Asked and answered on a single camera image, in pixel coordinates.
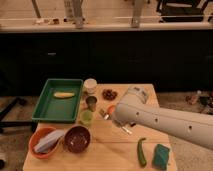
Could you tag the silver metal fork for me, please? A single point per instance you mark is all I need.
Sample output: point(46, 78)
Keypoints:
point(108, 115)

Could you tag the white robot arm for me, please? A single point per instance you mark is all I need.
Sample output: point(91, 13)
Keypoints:
point(193, 127)

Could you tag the green plastic tray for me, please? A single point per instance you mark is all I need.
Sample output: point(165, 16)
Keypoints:
point(62, 110)

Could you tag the bunch of dark grapes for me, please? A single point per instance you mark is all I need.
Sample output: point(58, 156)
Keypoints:
point(109, 94)

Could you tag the grey metal cup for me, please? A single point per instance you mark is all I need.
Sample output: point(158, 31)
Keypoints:
point(91, 103)

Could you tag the orange peach fruit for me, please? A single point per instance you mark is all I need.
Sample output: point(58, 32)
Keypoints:
point(110, 109)

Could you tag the small green cup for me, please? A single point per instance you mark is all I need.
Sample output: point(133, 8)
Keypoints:
point(86, 117)

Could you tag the dark red bowl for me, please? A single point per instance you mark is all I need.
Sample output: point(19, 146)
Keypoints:
point(77, 139)

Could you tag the wooden table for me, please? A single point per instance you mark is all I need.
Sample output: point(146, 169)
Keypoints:
point(110, 149)

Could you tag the green chili pepper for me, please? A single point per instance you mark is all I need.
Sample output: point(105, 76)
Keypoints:
point(141, 157)

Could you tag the lavender cloth in bowl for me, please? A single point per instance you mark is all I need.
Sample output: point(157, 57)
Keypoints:
point(48, 141)

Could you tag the orange plastic bowl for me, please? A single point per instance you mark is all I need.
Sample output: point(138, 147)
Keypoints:
point(36, 137)

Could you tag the teal green sponge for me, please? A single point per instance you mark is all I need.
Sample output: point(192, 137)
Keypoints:
point(161, 157)

